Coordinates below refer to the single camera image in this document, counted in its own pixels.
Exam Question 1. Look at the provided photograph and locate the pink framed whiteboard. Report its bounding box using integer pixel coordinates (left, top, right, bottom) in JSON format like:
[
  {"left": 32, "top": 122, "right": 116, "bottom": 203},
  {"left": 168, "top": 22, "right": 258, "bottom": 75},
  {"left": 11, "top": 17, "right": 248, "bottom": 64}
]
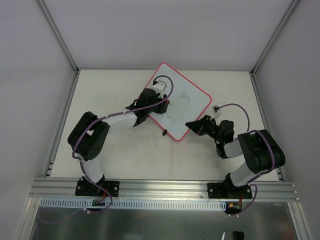
[{"left": 146, "top": 62, "right": 212, "bottom": 141}]

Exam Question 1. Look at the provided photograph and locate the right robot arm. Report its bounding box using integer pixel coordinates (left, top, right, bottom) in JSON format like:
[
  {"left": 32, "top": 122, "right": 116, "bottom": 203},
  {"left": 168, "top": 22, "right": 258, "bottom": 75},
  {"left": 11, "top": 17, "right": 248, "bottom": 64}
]
[{"left": 185, "top": 115, "right": 286, "bottom": 200}]

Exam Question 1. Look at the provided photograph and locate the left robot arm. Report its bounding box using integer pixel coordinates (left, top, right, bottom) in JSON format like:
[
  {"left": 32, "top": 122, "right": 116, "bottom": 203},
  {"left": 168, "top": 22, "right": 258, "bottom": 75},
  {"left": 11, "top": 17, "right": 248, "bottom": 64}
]
[{"left": 67, "top": 88, "right": 172, "bottom": 195}]

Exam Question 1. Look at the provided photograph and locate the black object at bottom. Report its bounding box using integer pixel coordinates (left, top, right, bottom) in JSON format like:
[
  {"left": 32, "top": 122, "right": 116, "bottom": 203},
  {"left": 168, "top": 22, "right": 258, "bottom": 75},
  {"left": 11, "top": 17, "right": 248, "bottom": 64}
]
[{"left": 233, "top": 231, "right": 245, "bottom": 240}]

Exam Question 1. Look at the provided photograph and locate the white pen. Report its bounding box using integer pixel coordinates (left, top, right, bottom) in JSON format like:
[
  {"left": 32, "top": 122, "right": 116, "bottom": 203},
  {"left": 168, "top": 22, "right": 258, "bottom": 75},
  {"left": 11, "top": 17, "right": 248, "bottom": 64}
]
[{"left": 220, "top": 230, "right": 226, "bottom": 240}]

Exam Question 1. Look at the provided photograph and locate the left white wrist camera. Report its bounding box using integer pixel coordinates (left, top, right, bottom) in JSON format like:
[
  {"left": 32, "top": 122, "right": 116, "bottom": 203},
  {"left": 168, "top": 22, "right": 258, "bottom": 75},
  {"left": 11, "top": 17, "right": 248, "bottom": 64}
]
[{"left": 151, "top": 80, "right": 167, "bottom": 99}]

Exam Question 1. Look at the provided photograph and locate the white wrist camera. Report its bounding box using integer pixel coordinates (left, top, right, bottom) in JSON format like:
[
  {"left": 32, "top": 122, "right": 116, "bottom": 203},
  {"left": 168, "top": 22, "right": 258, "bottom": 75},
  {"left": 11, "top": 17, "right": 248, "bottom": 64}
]
[
  {"left": 151, "top": 80, "right": 167, "bottom": 99},
  {"left": 210, "top": 105, "right": 221, "bottom": 120}
]

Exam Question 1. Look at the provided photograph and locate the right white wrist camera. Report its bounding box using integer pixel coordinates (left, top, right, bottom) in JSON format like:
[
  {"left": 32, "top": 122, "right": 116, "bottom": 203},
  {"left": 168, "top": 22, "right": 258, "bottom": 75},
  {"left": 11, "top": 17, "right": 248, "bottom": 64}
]
[{"left": 210, "top": 105, "right": 221, "bottom": 120}]

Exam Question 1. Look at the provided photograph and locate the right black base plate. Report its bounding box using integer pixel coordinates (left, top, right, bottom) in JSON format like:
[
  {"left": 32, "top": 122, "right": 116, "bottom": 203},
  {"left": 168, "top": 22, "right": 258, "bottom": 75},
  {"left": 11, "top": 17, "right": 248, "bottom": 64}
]
[{"left": 207, "top": 182, "right": 253, "bottom": 200}]

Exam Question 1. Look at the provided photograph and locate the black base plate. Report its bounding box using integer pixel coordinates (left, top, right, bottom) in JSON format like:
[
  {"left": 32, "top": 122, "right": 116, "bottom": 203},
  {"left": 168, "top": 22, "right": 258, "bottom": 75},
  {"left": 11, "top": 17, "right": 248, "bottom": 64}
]
[
  {"left": 75, "top": 178, "right": 120, "bottom": 197},
  {"left": 207, "top": 182, "right": 253, "bottom": 200}
]

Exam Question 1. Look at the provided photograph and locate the slotted cable duct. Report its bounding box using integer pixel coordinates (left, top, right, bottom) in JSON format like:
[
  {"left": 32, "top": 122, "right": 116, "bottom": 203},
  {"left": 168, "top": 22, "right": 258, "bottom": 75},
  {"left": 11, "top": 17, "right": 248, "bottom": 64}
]
[{"left": 39, "top": 198, "right": 227, "bottom": 212}]

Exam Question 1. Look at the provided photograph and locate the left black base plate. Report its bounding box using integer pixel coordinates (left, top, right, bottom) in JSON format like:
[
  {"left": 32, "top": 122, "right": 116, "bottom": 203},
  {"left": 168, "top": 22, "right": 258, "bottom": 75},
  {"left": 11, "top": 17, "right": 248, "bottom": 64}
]
[{"left": 75, "top": 178, "right": 120, "bottom": 197}]

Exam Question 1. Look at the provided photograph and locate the aluminium mounting rail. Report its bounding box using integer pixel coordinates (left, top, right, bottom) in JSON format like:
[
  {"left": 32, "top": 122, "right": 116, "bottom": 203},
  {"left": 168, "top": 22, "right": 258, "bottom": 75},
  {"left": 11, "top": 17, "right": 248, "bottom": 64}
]
[{"left": 28, "top": 177, "right": 301, "bottom": 202}]

